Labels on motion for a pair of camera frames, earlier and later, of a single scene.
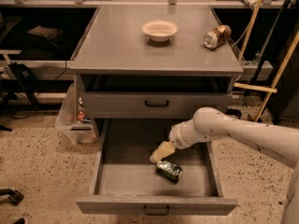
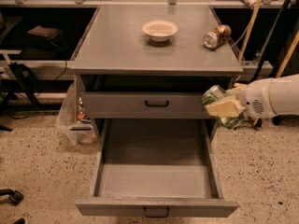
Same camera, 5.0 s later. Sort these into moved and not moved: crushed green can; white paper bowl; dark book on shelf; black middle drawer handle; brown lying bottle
Moved: crushed green can
Not moved: white paper bowl; black middle drawer handle; dark book on shelf; brown lying bottle
